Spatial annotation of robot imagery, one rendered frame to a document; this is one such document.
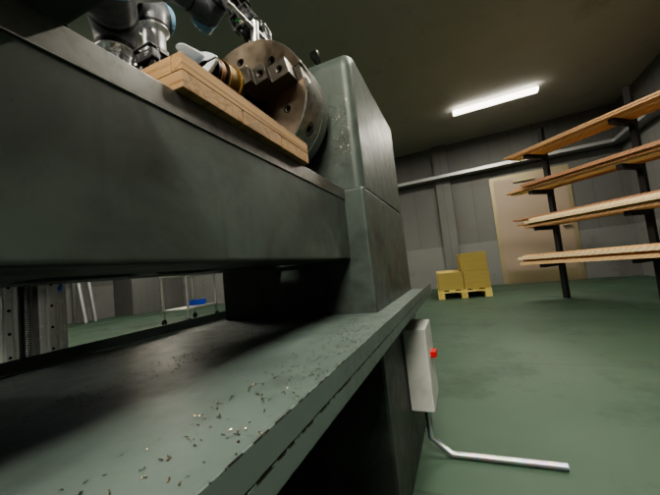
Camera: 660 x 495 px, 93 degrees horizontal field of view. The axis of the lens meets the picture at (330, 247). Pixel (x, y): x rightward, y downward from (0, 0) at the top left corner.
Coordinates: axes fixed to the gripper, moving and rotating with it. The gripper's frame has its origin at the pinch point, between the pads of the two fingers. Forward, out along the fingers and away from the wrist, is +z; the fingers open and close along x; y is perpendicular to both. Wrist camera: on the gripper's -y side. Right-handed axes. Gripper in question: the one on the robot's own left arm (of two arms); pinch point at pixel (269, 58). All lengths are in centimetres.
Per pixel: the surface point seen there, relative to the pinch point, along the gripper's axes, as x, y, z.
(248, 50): 0.2, 18.1, 12.0
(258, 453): 1, 64, 84
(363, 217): 1, 3, 59
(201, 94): 2, 54, 50
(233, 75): -2.5, 29.0, 25.5
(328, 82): 11.5, 2.6, 21.8
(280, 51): 6.7, 18.1, 18.6
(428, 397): -14, -24, 113
